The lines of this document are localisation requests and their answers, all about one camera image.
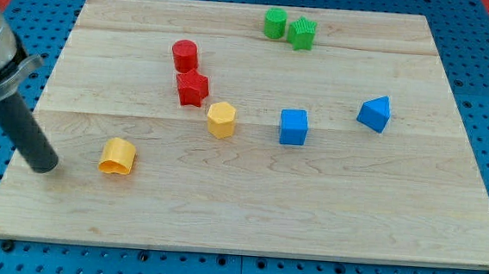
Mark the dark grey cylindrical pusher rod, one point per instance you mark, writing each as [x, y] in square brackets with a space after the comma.
[18, 123]

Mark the green cylinder block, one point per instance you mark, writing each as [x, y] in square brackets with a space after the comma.
[275, 23]

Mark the yellow hexagon block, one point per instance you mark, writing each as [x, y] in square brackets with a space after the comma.
[221, 119]

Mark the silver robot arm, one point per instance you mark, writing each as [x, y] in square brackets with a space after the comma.
[15, 63]

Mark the blue triangular prism block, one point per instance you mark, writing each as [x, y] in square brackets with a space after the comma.
[375, 113]

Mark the green star block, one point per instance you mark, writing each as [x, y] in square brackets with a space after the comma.
[301, 33]

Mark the blue cube block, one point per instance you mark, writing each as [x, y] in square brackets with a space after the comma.
[293, 127]

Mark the red star block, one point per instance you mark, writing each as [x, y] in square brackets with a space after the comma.
[192, 88]

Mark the wooden board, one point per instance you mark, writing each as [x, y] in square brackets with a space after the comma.
[411, 195]

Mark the red cylinder block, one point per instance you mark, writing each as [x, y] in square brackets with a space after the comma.
[185, 55]

